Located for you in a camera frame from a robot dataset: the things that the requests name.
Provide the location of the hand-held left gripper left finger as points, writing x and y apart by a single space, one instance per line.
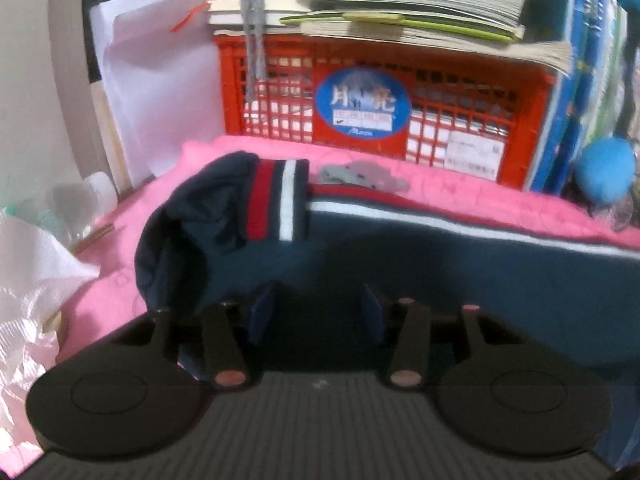
264 312

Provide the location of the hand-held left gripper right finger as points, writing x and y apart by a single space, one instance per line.
374 312

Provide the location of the navy white red jacket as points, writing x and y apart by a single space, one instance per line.
450 270

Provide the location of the small grey cloth piece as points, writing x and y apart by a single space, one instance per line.
360 175

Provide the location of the pink blanket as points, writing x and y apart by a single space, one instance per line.
480 205

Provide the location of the red plastic crate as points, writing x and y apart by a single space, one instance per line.
362 105

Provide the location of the clear plastic bottle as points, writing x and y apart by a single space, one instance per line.
85 200

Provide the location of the white paper sheets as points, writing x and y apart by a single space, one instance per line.
160 100

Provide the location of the white plastic bag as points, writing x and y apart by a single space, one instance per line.
30 270

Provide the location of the blue plush ball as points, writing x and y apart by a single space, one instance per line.
605 170

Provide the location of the orange ribbon tag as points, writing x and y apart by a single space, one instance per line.
190 16

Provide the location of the row of tall picture books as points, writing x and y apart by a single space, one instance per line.
585 60

